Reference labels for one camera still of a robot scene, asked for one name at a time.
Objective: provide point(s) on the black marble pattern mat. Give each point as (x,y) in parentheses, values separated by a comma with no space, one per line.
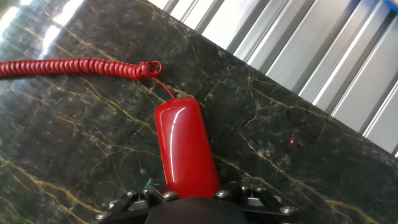
(77,124)

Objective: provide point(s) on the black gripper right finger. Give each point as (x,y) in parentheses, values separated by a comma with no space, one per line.
(267,208)

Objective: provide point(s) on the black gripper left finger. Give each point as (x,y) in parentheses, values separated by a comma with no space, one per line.
(124,205)

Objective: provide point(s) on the red telephone handset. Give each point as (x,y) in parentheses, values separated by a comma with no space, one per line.
(186,149)

